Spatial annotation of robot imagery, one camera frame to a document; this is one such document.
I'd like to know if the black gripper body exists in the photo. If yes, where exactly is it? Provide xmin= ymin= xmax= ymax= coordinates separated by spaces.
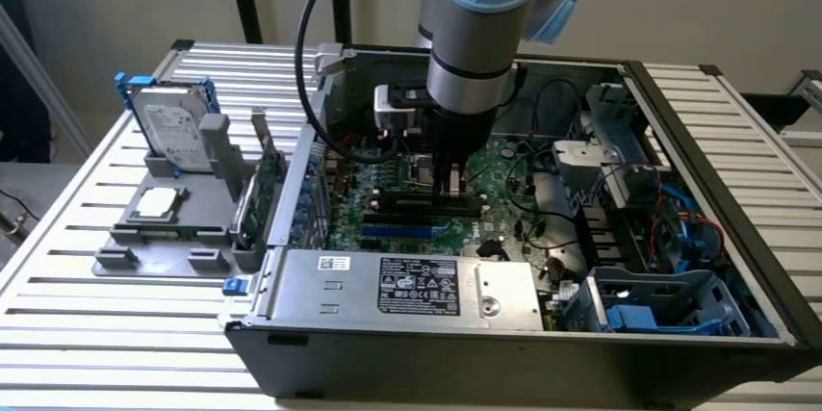
xmin=429 ymin=107 xmax=498 ymax=169

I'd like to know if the black RAM slot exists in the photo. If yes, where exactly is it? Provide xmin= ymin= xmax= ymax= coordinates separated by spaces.
xmin=374 ymin=193 xmax=485 ymax=219

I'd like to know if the blue expansion slot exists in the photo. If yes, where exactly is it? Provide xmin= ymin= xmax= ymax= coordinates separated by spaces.
xmin=359 ymin=223 xmax=452 ymax=240

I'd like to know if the CPU socket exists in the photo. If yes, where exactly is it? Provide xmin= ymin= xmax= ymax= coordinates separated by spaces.
xmin=401 ymin=154 xmax=440 ymax=186

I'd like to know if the green motherboard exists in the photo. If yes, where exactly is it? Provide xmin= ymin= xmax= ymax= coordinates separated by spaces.
xmin=307 ymin=131 xmax=580 ymax=282

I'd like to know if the black open PC case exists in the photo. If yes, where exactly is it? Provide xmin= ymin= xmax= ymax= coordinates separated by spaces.
xmin=218 ymin=42 xmax=822 ymax=399

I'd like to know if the silver power supply unit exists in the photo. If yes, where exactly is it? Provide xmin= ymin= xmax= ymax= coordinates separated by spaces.
xmin=266 ymin=249 xmax=548 ymax=331

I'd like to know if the metal disk bay cage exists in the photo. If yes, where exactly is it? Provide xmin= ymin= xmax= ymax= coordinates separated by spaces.
xmin=550 ymin=84 xmax=673 ymax=210

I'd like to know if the green graphics card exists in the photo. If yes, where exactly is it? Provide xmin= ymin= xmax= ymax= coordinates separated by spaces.
xmin=230 ymin=107 xmax=289 ymax=252

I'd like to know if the grey plastic drive bay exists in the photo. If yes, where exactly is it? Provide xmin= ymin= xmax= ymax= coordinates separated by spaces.
xmin=588 ymin=266 xmax=753 ymax=334

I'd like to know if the grey parts rack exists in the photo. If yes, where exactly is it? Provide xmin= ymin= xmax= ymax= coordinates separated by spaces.
xmin=91 ymin=115 xmax=271 ymax=278

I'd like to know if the hard disk in blue caddy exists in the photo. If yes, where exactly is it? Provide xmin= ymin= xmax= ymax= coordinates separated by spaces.
xmin=114 ymin=72 xmax=223 ymax=175

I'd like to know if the silver CPU chip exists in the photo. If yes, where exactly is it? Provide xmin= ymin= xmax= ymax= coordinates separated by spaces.
xmin=135 ymin=188 xmax=182 ymax=218

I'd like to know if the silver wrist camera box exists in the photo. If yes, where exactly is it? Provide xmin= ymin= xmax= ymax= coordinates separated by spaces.
xmin=371 ymin=84 xmax=434 ymax=138

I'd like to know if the black wire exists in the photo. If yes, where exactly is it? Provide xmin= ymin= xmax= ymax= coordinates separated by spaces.
xmin=497 ymin=78 xmax=590 ymax=141

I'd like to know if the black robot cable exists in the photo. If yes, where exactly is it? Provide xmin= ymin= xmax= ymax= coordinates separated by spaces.
xmin=293 ymin=0 xmax=405 ymax=166

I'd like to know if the blue wire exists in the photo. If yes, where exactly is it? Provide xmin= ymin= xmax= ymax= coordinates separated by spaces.
xmin=641 ymin=178 xmax=705 ymax=258

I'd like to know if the red wire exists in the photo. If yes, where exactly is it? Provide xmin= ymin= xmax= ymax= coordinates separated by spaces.
xmin=652 ymin=218 xmax=726 ymax=268

